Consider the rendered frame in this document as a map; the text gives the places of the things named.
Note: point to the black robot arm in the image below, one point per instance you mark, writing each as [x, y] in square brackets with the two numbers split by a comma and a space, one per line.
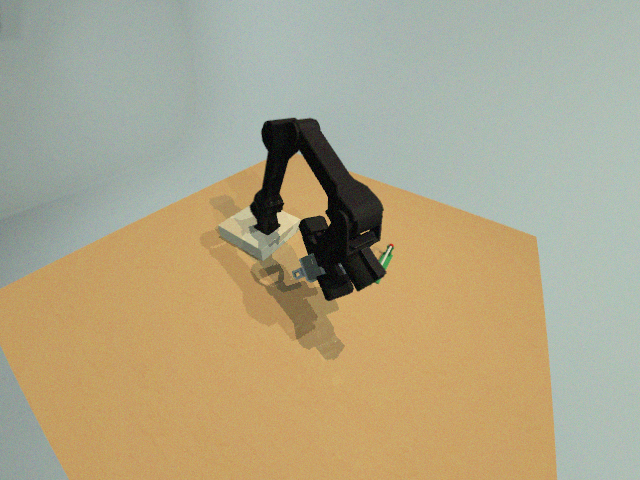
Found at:
[353, 208]

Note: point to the grey cylinder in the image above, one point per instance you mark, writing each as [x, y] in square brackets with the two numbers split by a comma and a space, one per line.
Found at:
[390, 247]

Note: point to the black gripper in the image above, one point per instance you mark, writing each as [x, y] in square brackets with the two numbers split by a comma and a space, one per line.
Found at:
[334, 283]

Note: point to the green u-shaped stand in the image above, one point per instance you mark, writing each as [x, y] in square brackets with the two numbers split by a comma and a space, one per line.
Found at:
[387, 261]

